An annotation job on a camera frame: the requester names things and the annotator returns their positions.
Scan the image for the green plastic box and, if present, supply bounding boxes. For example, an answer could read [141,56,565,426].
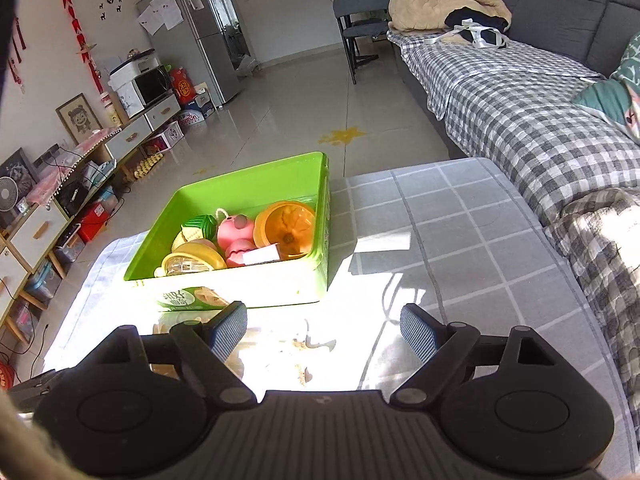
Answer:
[124,151,332,311]

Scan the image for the grey checked tablecloth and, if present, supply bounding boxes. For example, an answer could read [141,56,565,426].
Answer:
[45,157,626,401]

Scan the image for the framed cartoon picture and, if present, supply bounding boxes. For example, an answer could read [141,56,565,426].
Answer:
[55,93,103,145]

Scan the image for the grey sofa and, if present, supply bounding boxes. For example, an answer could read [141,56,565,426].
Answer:
[390,0,640,161]

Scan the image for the papers on fridge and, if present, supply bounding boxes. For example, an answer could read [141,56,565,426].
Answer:
[137,0,186,36]

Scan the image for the white bottle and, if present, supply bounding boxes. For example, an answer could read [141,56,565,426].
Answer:
[100,92,123,128]

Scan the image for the teal and pink cushion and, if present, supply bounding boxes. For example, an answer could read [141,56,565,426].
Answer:
[572,80,640,143]

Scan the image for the person's left forearm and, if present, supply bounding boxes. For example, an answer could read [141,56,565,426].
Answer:
[0,390,76,480]

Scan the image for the white and blue carton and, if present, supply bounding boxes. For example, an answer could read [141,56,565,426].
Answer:
[177,92,217,128]

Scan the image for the white wooden tv cabinet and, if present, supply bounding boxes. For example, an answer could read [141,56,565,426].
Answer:
[0,95,182,346]

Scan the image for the pink table runner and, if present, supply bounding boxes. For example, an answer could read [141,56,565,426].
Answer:
[30,127,123,206]

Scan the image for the teal patterned pillow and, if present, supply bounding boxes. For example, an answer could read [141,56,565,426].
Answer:
[610,32,640,86]

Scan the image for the pink plastic toy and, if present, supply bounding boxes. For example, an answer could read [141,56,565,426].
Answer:
[216,208,257,268]

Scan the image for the row of yellow bottles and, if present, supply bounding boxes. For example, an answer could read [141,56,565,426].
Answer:
[132,152,165,178]

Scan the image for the black bag with white ribbon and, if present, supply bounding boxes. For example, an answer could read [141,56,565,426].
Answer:
[435,7,511,51]

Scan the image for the silver fridge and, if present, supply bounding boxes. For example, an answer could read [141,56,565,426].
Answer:
[137,0,246,108]

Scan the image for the small white desk fan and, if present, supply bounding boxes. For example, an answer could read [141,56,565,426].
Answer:
[0,176,21,216]

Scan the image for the red gift box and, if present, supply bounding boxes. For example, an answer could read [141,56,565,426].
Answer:
[170,67,193,106]

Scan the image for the clear jar with yellow lid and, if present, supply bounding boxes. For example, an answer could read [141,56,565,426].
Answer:
[160,240,227,278]

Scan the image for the white microwave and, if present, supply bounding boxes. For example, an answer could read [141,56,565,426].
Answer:
[117,66,173,118]

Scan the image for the red hanging wall decoration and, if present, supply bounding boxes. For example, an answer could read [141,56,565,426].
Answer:
[52,0,103,93]

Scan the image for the red storage box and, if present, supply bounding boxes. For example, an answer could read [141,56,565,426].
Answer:
[75,202,111,243]

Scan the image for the pink card box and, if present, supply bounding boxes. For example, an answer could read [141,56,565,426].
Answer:
[242,242,283,266]

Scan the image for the orange plastic juicer bowl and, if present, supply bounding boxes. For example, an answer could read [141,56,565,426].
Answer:
[254,200,317,261]

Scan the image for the beige quilted blanket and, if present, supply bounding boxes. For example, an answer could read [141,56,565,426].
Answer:
[389,0,513,36]

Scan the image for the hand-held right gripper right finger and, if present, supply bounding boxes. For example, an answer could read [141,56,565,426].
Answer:
[390,304,571,406]

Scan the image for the dark picture frame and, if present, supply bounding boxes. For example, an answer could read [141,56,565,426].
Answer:
[0,148,38,196]

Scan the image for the yellow green toy corn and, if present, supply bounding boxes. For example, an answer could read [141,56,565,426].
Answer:
[171,214,218,253]

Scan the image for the white printer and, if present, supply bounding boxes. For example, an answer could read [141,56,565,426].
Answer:
[109,52,163,78]

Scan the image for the white cardboard box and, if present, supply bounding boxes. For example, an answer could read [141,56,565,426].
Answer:
[150,121,182,150]

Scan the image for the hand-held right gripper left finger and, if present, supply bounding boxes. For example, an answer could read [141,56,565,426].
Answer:
[75,301,256,408]

